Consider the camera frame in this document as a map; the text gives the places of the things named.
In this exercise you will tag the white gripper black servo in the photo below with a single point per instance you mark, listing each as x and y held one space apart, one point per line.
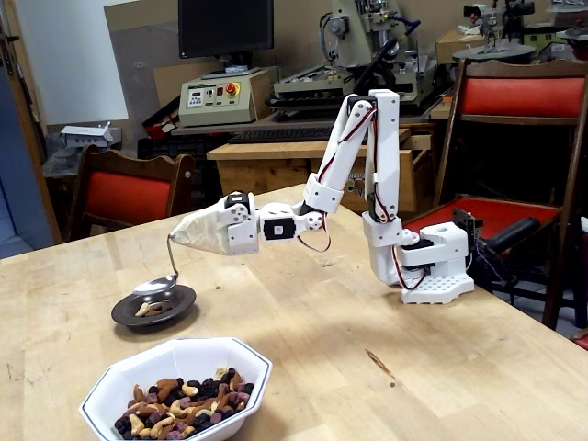
240 238

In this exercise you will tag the bent metal spoon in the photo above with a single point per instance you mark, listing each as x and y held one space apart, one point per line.
154 287

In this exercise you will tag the scooped nuts portion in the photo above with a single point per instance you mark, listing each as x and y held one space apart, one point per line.
149 310

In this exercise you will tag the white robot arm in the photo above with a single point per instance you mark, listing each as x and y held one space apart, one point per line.
386 138

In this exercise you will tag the wooden workbench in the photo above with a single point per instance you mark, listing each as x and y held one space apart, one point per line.
257 170

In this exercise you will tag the dark metal dish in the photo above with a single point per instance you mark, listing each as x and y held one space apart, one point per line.
177 304

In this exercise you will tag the black plastic crate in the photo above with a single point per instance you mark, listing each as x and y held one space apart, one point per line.
174 147

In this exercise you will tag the black keyboard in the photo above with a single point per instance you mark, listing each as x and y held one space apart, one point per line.
285 134

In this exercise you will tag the black red case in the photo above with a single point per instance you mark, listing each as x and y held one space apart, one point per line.
161 126

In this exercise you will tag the beige control box red button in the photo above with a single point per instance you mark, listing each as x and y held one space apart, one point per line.
216 105

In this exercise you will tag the white octagonal bowl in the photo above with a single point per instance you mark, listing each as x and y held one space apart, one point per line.
151 363

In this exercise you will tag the brown cardboard sheet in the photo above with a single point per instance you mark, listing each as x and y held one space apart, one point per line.
138 92

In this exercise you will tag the small white plastic device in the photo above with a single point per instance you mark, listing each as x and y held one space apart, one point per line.
87 135

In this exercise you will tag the clear plastic bag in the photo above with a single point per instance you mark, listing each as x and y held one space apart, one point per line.
59 163

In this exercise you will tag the mixed nuts and raisins pile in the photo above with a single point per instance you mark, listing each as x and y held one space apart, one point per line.
184 409

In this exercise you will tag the black computer monitor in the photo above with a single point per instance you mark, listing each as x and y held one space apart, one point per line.
225 27

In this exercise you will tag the white board panel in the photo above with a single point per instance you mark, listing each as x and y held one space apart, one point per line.
69 59

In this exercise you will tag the beige milling machine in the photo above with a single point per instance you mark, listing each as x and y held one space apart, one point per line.
353 32

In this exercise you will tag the robot controller circuit board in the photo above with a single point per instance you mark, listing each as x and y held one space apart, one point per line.
468 221

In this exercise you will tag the brown cardboard box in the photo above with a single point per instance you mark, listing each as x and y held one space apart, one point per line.
452 46

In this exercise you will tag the wooden folding chair red cushion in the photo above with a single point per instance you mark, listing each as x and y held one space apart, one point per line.
519 96

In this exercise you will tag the black round base machine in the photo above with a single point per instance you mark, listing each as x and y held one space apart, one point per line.
496 53

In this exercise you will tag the red object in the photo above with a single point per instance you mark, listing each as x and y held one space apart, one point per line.
582 342

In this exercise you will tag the green box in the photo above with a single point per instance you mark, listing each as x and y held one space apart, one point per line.
546 37

